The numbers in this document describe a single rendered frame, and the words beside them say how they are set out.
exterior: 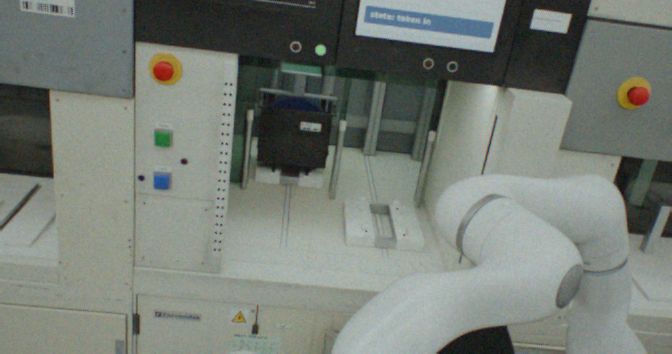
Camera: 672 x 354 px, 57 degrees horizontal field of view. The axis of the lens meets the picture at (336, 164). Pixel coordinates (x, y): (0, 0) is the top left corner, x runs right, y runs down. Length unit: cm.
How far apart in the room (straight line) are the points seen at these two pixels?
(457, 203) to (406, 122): 144
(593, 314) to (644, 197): 108
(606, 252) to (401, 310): 35
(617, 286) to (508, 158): 41
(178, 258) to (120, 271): 14
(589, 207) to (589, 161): 58
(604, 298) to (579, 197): 23
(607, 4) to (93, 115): 106
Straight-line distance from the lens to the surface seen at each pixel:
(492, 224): 81
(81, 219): 149
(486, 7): 129
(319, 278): 152
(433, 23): 127
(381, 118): 227
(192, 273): 151
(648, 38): 141
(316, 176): 195
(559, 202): 89
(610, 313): 109
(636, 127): 147
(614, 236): 96
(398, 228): 173
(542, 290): 76
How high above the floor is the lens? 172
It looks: 23 degrees down
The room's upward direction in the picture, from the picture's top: 8 degrees clockwise
